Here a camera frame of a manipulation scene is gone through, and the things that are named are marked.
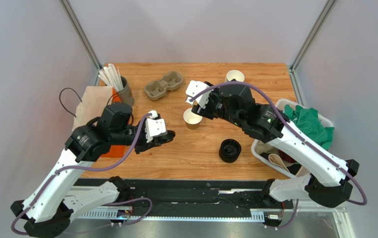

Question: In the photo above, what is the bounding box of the right aluminium frame post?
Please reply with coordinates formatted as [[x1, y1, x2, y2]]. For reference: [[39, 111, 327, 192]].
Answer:
[[289, 0, 337, 71]]

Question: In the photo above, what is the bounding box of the single brown paper cup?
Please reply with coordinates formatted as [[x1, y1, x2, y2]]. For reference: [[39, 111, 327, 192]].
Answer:
[[183, 108, 203, 130]]

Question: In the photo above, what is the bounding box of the left aluminium frame post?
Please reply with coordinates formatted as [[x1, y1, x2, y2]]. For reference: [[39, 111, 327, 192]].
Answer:
[[59, 0, 101, 70]]

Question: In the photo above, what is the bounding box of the stack of black lids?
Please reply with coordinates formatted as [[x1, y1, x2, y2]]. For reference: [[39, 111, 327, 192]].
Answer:
[[219, 139, 242, 163]]

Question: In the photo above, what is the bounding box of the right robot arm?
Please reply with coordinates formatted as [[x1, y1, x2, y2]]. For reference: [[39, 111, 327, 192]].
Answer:
[[186, 81, 359, 208]]

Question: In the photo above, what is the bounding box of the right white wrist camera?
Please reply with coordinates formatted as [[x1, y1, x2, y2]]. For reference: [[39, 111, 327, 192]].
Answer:
[[185, 80, 211, 109]]

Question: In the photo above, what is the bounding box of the green cloth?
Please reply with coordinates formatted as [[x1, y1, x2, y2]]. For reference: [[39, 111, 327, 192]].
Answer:
[[283, 105, 335, 151]]

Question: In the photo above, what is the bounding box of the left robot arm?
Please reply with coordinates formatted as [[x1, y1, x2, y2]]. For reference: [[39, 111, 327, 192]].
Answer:
[[10, 102, 176, 238]]

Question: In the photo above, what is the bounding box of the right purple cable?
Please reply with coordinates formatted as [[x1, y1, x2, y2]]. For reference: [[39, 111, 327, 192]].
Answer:
[[189, 81, 368, 230]]

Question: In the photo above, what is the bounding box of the stack of paper cups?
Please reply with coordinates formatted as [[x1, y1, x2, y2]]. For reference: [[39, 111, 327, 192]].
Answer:
[[225, 70, 245, 82]]

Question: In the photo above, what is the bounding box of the grey straw holder cup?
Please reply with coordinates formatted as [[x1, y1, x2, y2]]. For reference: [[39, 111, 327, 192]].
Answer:
[[112, 76, 134, 107]]

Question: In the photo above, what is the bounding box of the dark red cloth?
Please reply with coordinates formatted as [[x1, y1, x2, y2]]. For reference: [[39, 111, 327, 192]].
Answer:
[[279, 151, 297, 164]]

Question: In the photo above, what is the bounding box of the aluminium front frame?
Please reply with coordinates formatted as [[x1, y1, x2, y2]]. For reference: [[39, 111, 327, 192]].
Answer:
[[37, 162, 356, 238]]

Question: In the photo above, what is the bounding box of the aluminium frame post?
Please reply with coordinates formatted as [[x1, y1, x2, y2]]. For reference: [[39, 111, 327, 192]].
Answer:
[[59, 0, 101, 70], [289, 0, 337, 71]]

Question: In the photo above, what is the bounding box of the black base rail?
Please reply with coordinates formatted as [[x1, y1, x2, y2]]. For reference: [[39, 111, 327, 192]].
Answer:
[[73, 178, 312, 219]]

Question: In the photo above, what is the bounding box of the beige cloth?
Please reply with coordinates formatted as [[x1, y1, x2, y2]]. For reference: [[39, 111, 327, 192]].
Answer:
[[254, 141, 279, 159]]

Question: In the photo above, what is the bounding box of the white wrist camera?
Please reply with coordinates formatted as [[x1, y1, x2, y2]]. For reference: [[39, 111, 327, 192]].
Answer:
[[144, 110, 167, 142], [185, 80, 211, 109]]

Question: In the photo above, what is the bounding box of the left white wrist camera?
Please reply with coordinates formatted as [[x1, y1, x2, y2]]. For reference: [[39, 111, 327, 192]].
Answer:
[[144, 110, 167, 142]]

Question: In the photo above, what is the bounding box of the orange paper bag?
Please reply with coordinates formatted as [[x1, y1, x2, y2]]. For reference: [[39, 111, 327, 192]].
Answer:
[[59, 86, 125, 158]]

